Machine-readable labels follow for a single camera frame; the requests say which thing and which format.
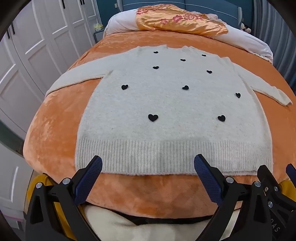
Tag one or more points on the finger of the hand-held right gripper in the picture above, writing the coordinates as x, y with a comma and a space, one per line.
291, 170
266, 176

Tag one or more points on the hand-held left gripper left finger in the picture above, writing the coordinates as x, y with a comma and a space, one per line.
90, 180

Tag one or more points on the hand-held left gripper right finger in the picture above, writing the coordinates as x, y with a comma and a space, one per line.
208, 180

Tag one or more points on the white sweater with black hearts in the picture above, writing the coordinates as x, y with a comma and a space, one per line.
161, 104

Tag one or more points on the yellow bed sheet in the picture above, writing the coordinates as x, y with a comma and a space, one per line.
62, 220

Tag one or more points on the dark cloth band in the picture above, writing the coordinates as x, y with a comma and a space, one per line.
161, 221

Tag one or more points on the orange plush blanket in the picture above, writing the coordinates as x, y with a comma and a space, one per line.
57, 127

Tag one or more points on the white duvet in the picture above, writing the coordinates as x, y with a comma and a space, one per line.
245, 44

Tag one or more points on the grey-blue curtain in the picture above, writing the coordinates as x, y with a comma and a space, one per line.
277, 34

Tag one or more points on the white panelled wardrobe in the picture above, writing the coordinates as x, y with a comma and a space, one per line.
46, 46

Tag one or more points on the grey nightstand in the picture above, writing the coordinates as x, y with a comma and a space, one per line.
98, 38

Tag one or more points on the black and white plush toy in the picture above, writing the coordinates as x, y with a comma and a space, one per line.
245, 28

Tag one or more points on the yellow-green tissue pack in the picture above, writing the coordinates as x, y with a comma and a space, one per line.
98, 27

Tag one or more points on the orange floral satin quilt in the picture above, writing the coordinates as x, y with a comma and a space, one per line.
185, 25

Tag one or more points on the blue upholstered headboard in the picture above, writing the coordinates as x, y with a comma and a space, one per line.
208, 4

